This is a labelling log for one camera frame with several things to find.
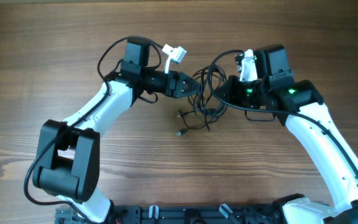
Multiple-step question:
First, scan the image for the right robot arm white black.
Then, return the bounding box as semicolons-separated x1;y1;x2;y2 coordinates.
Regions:
211;45;358;223

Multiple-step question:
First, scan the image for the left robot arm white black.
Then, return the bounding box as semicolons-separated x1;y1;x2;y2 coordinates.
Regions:
23;36;201;223

